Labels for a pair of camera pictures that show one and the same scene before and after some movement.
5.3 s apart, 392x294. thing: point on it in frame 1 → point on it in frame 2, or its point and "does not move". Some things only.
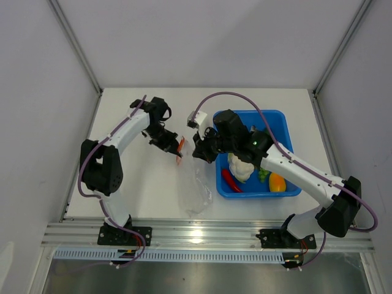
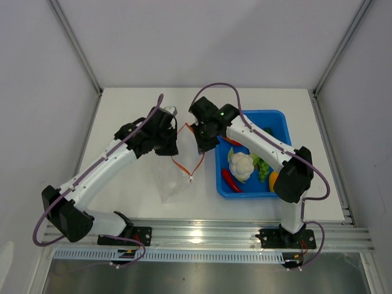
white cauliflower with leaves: x=241 y=170 does not move
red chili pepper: x=230 y=180 does not move
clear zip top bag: x=194 y=190 → x=174 y=173
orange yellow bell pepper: x=277 y=182 does not move
